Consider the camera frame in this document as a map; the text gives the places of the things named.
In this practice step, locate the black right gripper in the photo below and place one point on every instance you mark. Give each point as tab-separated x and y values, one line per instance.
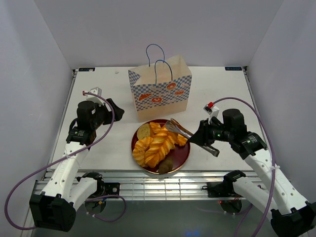
201	136

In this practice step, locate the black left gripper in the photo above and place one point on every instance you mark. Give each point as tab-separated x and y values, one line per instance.
118	112

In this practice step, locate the metal serving tongs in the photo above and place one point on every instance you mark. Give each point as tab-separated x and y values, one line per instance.
174	126

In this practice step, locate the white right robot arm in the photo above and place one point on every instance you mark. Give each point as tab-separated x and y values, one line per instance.
289	212

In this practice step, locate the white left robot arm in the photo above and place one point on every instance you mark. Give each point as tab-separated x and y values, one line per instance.
56	206

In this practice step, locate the long twisted bread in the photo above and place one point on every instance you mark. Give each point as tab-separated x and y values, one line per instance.
160	147

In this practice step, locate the brown chocolate bread lump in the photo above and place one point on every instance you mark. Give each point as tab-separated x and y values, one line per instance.
166	165

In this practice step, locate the checkered paper bag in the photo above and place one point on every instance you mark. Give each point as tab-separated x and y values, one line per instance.
160	88

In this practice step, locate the red round plate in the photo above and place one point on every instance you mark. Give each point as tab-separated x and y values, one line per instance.
179	154

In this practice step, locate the left blue corner label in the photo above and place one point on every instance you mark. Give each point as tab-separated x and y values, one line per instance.
86	69

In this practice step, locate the blue corner label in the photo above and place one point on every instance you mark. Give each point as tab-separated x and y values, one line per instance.
233	68
86	69

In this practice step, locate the right blue corner label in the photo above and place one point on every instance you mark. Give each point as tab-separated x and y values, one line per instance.
233	68

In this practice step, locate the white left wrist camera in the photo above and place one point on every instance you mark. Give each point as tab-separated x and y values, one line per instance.
90	95

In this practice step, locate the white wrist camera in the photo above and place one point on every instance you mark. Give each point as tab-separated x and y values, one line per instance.
90	95
212	110

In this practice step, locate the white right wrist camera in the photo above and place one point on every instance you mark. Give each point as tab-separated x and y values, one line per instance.
212	110

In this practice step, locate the round glazed ring bread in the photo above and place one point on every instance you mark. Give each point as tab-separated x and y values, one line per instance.
141	146

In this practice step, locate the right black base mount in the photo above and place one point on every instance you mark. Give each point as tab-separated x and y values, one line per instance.
220	190

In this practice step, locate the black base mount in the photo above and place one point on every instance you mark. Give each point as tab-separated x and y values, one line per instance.
220	190
109	189

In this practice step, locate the aluminium frame rail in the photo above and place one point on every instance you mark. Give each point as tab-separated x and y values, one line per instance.
180	185

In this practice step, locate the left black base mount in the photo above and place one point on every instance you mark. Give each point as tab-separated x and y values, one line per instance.
109	189

